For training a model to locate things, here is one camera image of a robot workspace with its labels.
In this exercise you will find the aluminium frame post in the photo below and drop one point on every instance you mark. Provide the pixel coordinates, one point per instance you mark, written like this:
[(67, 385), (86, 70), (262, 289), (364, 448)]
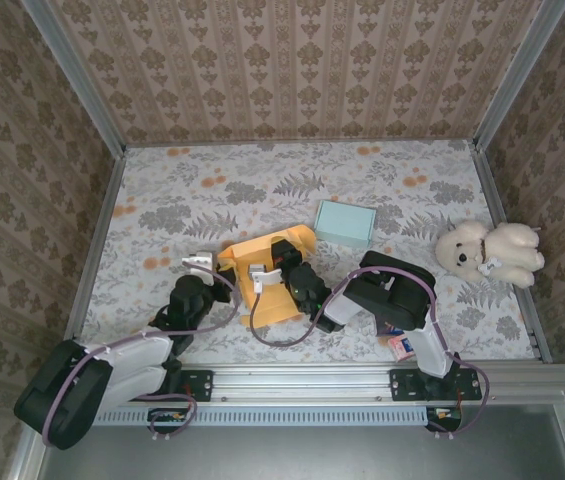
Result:
[(517, 80), (77, 85)]

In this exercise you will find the white plush toy dog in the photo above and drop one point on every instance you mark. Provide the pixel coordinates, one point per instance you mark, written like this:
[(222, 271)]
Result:
[(512, 245)]

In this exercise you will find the grey metal sheet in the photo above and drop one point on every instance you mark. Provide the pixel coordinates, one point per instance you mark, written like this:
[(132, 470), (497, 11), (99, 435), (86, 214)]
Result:
[(312, 455)]

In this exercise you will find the aluminium table side rail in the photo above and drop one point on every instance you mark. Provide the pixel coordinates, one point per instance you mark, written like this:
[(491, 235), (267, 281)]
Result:
[(97, 240), (494, 195)]

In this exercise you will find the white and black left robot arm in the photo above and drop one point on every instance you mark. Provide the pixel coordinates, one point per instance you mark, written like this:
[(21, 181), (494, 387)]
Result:
[(127, 350)]

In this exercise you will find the light blue paper box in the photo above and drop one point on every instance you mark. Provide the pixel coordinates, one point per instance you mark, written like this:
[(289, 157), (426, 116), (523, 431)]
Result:
[(344, 225)]

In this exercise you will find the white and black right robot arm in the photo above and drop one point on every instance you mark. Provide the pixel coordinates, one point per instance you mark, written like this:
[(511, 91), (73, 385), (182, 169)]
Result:
[(429, 345)]

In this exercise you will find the floral patterned table cover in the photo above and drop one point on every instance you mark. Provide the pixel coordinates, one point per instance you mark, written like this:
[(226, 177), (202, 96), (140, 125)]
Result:
[(262, 170)]

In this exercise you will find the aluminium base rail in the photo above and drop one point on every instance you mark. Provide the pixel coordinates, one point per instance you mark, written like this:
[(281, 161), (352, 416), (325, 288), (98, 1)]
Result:
[(302, 380)]

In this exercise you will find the orange paper box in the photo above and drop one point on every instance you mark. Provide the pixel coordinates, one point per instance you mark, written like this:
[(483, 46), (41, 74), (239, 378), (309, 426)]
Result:
[(252, 255)]

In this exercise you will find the pink small packet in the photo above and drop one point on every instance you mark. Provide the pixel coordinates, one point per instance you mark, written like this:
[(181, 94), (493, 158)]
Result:
[(404, 349)]

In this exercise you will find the black connector board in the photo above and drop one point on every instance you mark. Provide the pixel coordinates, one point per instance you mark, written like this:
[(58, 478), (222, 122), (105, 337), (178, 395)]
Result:
[(167, 417), (444, 417)]

